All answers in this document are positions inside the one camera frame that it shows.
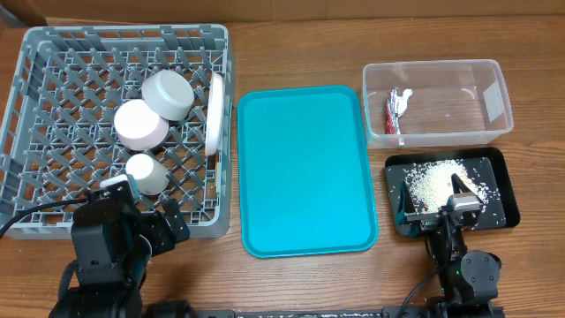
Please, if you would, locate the white rice pile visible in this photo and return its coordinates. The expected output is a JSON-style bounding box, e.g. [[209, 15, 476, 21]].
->
[[385, 157, 509, 231]]

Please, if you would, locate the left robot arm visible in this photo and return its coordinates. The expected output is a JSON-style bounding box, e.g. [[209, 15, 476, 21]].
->
[[49, 180, 190, 318]]

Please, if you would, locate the small pink-white bowl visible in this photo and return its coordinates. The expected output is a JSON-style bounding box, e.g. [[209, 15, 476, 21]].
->
[[113, 99, 169, 151]]

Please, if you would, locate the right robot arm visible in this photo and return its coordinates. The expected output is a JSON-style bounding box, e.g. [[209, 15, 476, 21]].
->
[[395, 174, 504, 317]]

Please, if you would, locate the clear plastic bin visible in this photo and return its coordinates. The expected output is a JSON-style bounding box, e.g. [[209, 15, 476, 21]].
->
[[361, 59, 514, 148]]

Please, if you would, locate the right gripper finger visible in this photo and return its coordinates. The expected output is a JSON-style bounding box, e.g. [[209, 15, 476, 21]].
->
[[397, 180, 416, 214], [451, 173, 478, 199]]

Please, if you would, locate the grey dishwasher rack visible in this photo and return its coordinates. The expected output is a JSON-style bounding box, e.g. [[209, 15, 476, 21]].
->
[[1, 24, 235, 239]]

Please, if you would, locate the small white cup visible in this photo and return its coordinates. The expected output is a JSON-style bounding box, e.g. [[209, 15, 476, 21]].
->
[[125, 154, 169, 195]]

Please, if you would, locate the large white plate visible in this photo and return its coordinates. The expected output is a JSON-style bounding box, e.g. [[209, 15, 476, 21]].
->
[[205, 72, 224, 156]]

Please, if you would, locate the red snack wrapper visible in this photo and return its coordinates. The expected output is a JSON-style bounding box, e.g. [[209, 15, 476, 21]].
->
[[386, 87, 413, 135]]

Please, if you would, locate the teal serving tray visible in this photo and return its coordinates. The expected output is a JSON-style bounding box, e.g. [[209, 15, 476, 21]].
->
[[237, 85, 379, 259]]

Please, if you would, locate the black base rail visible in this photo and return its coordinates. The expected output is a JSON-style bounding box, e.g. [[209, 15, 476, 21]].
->
[[141, 300, 506, 318]]

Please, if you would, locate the grey-green bowl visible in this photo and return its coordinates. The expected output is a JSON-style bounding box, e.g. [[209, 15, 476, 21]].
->
[[141, 70, 195, 121]]

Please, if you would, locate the black tray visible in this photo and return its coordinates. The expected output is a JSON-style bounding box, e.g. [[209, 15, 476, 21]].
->
[[384, 148, 520, 228]]

